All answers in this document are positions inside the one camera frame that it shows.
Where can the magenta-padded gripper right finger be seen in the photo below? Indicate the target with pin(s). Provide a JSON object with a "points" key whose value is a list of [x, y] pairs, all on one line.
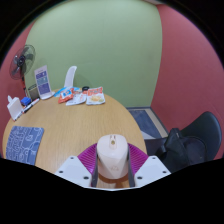
{"points": [[151, 170]]}

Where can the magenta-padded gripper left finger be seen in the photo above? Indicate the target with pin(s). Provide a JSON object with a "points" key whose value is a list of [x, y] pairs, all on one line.
{"points": [[71, 170]]}

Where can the beige computer mouse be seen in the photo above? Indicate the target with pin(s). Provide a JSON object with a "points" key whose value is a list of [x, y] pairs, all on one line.
{"points": [[112, 156]]}

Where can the blue patterned mouse pad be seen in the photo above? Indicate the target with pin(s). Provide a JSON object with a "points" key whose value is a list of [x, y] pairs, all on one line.
{"points": [[25, 143]]}

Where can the black backpack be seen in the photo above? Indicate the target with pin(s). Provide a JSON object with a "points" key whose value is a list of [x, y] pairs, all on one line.
{"points": [[180, 150]]}

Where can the black chair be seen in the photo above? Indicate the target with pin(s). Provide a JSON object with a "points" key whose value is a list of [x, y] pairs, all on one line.
{"points": [[208, 130]]}

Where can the red snack packet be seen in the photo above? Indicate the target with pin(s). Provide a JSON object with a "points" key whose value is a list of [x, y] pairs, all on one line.
{"points": [[66, 95]]}

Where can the white marker with red cap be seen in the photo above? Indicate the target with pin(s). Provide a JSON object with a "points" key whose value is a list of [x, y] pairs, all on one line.
{"points": [[20, 113]]}

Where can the white marker with black cap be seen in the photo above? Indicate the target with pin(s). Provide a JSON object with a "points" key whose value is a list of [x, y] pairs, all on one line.
{"points": [[31, 105]]}

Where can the orange and white snack packet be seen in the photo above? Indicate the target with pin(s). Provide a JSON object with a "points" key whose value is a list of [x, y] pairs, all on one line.
{"points": [[96, 96]]}

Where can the blue packet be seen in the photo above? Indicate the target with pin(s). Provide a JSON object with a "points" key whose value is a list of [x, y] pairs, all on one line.
{"points": [[60, 91]]}

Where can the small black round object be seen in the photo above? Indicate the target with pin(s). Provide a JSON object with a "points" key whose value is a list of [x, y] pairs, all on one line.
{"points": [[85, 88]]}

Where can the small blue box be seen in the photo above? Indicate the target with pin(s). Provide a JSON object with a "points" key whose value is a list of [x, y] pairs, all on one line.
{"points": [[25, 101]]}

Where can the white tissue box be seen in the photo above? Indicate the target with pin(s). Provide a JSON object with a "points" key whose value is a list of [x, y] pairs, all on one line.
{"points": [[15, 108]]}

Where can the clear stand with blue sign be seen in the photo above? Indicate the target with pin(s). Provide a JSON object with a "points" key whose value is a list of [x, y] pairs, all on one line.
{"points": [[43, 81]]}

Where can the black standing fan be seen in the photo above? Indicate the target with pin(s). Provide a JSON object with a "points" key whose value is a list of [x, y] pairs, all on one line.
{"points": [[21, 61]]}

